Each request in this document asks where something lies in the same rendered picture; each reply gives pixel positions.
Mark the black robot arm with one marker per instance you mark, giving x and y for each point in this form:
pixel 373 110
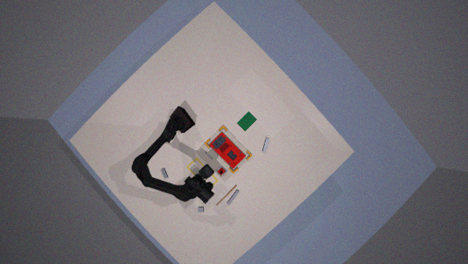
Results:
pixel 194 186

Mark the green flat rectangle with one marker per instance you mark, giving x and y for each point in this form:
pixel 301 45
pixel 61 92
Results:
pixel 246 121

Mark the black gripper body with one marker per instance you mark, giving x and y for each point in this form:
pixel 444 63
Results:
pixel 206 170

